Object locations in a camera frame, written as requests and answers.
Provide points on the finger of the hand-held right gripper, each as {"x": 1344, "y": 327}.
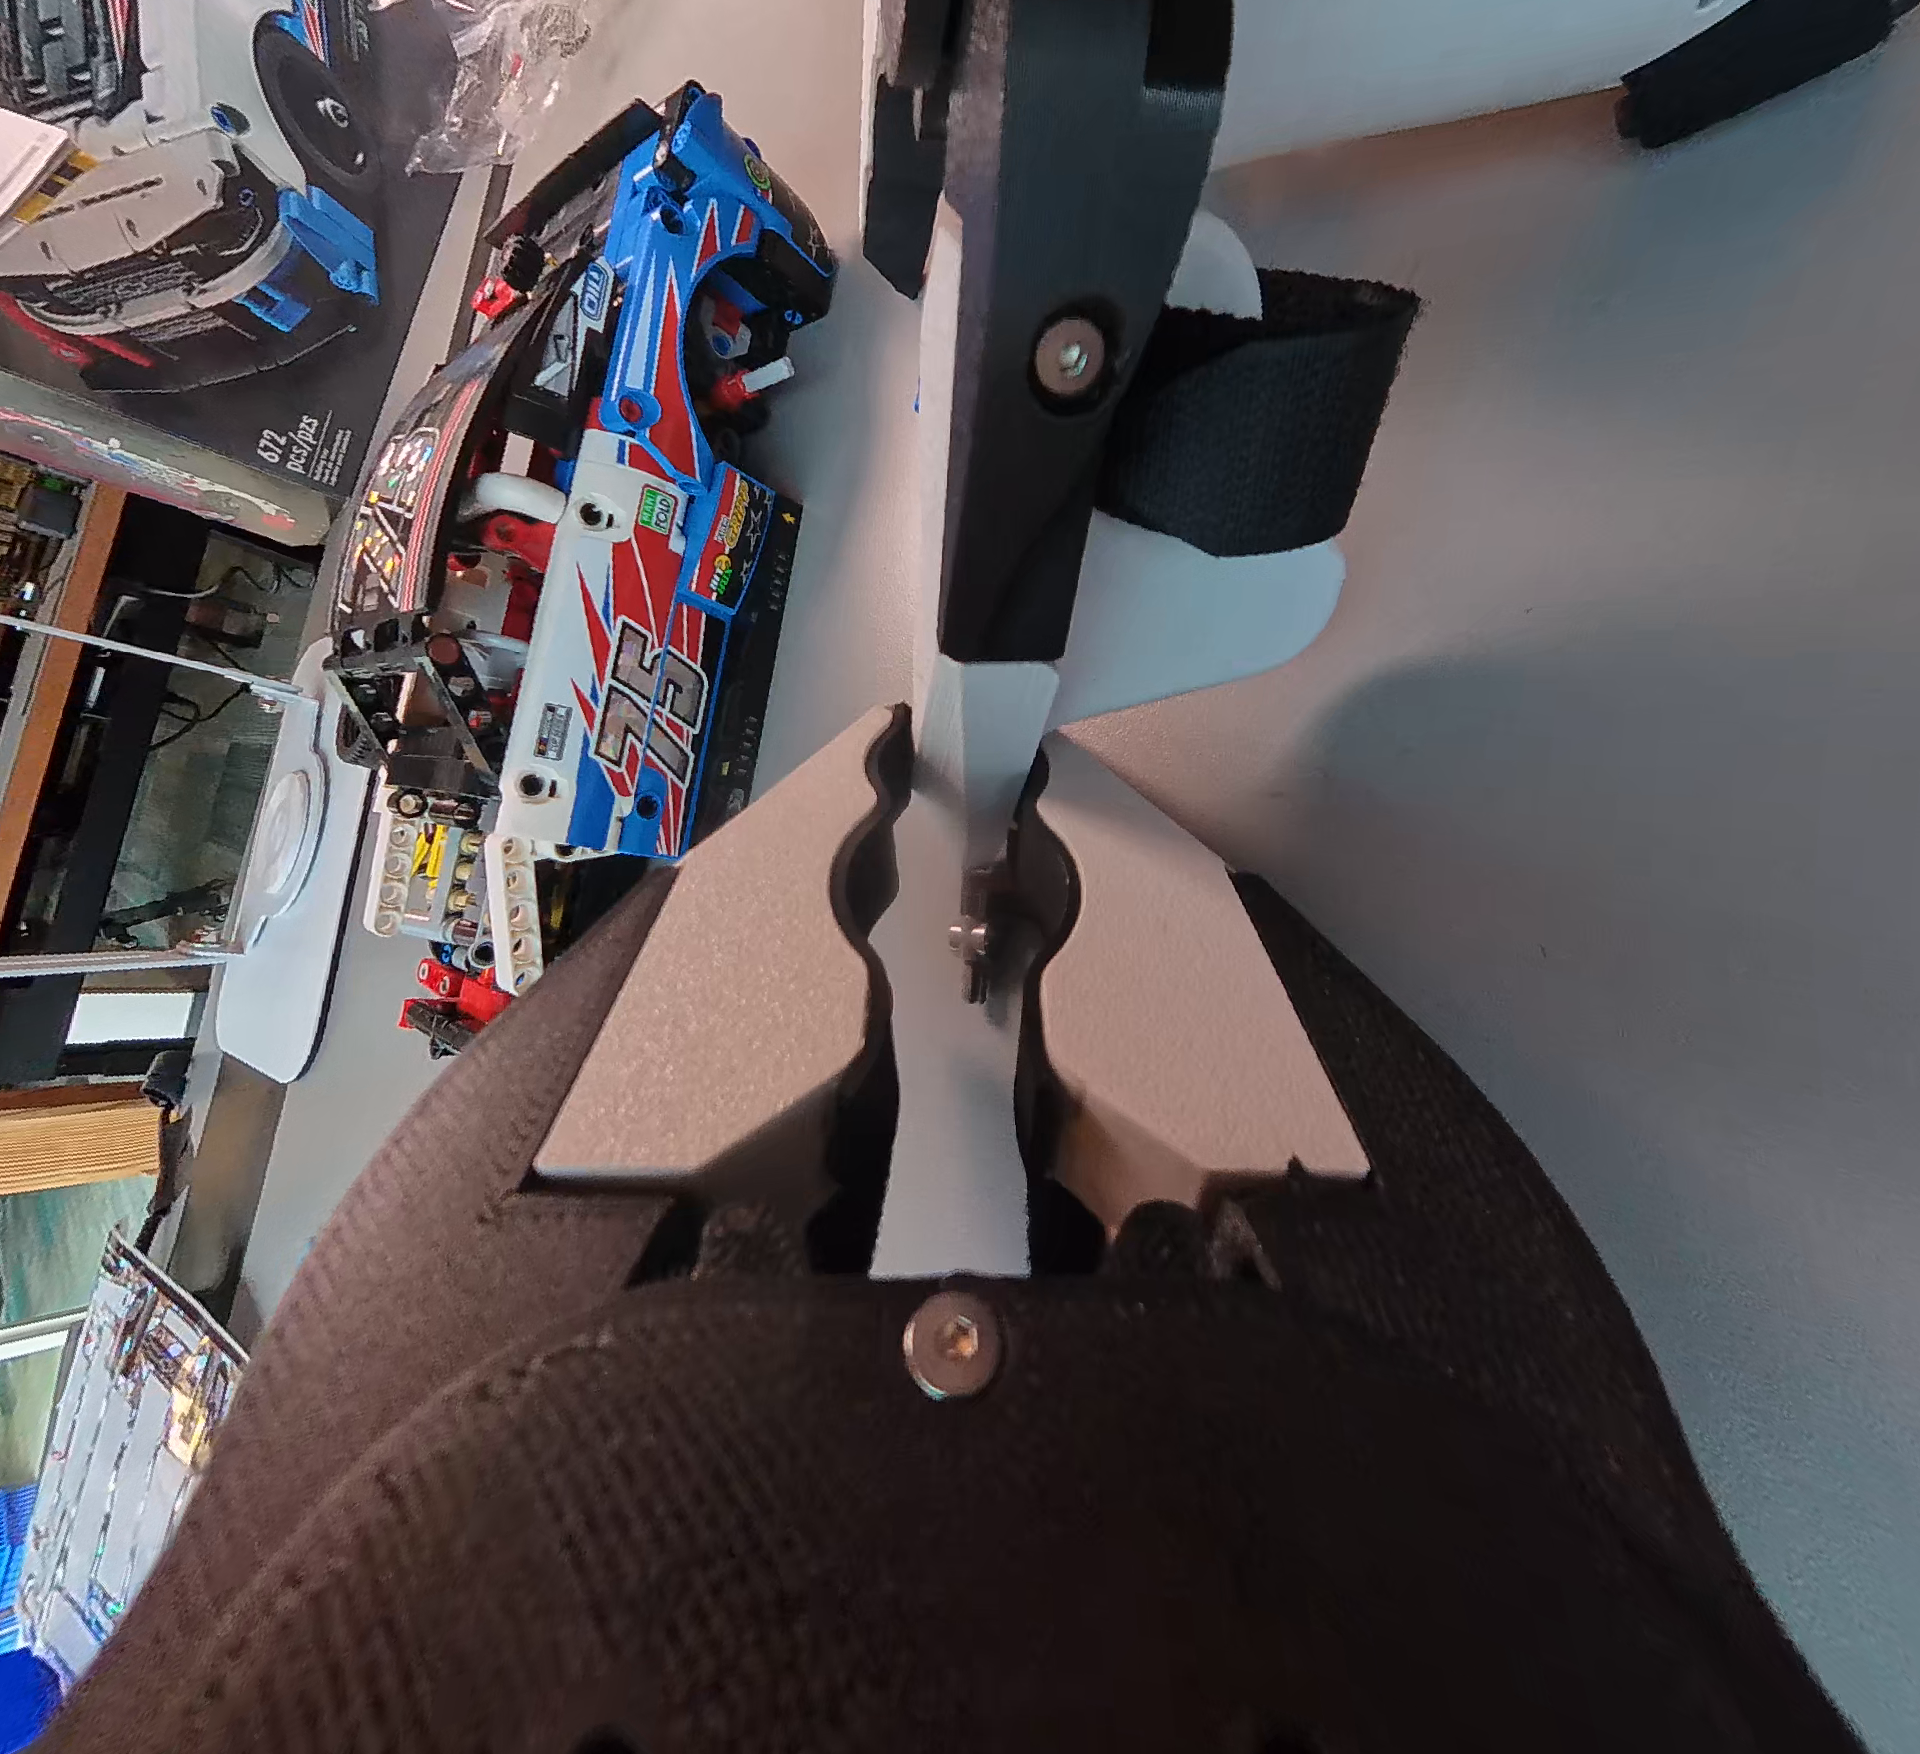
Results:
{"x": 983, "y": 735}

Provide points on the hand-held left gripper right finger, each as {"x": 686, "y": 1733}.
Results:
{"x": 1200, "y": 1035}

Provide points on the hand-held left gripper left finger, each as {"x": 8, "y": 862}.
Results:
{"x": 705, "y": 1035}

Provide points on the toy race car model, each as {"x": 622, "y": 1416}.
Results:
{"x": 631, "y": 585}

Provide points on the grey desk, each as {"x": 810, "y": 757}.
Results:
{"x": 1577, "y": 585}

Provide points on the white monitor stand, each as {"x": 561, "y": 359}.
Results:
{"x": 286, "y": 884}

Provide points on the holographic sticker sheet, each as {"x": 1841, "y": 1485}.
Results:
{"x": 136, "y": 1409}

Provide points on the black product box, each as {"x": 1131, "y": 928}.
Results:
{"x": 150, "y": 210}

